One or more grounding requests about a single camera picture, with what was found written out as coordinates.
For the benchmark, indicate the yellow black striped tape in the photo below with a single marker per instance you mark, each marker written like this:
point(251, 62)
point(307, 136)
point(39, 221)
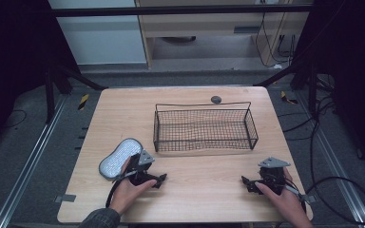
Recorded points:
point(83, 102)
point(287, 98)

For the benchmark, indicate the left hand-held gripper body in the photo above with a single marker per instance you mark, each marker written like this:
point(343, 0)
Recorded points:
point(139, 169)

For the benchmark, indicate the white cabinet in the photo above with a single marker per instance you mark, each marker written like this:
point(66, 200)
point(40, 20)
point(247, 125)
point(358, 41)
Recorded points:
point(101, 38)

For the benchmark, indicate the person's right hand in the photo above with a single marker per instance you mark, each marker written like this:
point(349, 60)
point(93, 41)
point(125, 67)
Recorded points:
point(285, 202)

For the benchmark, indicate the aluminium floor rail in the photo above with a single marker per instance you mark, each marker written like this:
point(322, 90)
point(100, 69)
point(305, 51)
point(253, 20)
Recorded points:
point(336, 161)
point(28, 161)

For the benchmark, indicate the light wooden desk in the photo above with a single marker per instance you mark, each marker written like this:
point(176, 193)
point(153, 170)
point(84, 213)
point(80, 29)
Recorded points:
point(202, 25)

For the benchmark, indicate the grey padded eye mask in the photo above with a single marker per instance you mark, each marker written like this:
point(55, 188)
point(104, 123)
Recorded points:
point(118, 158)

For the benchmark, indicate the black horizontal frame bar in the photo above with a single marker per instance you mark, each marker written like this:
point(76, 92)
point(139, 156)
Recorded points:
point(171, 11)

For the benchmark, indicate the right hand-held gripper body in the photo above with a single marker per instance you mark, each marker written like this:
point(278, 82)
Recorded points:
point(271, 175)

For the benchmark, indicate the person's left hand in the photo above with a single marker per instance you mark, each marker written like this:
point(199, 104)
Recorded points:
point(126, 194)

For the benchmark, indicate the black metal stand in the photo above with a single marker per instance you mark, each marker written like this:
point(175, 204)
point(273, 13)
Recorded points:
point(49, 95)
point(312, 91)

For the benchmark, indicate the grey round table grommet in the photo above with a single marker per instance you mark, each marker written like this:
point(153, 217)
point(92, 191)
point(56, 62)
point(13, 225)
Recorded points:
point(216, 99)

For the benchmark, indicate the black curtain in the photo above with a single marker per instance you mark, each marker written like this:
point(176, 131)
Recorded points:
point(12, 63)
point(355, 79)

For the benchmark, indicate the grey tape strip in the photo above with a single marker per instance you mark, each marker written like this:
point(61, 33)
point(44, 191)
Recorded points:
point(65, 198)

